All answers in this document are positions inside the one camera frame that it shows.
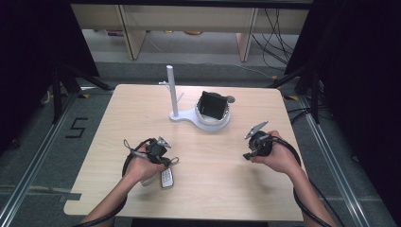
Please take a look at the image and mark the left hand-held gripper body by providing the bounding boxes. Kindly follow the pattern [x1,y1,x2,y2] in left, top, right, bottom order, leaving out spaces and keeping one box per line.
[146,135,173,164]

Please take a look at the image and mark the white car key with keyring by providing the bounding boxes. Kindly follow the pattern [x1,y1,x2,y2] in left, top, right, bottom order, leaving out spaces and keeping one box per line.
[160,156,181,190]

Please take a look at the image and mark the aluminium floor rail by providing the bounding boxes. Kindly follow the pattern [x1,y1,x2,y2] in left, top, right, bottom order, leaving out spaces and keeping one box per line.
[297,94,373,227]
[0,90,80,227]

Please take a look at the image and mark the white floor cable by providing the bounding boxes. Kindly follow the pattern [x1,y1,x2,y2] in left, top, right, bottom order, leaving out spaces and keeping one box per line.
[232,62,276,80]

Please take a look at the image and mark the beige wooden desk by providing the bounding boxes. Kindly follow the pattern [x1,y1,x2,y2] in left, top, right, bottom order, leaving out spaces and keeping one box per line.
[70,3,310,62]

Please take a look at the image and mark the white stand with round tray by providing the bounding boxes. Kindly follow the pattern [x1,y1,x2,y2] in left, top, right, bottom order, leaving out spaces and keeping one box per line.
[158,64,232,133]

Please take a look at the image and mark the person's left hand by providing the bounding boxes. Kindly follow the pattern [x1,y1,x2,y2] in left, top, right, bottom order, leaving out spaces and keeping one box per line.
[125,144,166,184]

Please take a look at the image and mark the black metal stand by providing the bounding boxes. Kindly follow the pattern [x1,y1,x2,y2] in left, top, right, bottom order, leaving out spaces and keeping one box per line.
[267,61,324,125]
[50,61,115,125]

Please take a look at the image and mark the black curtain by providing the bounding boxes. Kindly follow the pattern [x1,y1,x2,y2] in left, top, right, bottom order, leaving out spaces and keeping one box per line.
[283,0,401,218]
[0,0,100,157]

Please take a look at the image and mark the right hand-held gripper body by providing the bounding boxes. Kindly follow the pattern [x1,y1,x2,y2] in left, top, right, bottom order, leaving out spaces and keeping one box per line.
[244,120,274,158]

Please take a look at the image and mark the person's right hand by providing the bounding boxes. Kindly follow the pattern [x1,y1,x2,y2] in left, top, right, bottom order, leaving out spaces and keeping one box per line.
[251,130,304,176]

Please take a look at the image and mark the black cube device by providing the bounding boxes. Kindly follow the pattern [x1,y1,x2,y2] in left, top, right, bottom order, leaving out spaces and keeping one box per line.
[199,90,229,121]

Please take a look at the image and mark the bundle of black cables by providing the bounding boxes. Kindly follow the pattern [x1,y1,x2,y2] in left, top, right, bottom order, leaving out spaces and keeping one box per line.
[251,8,301,72]

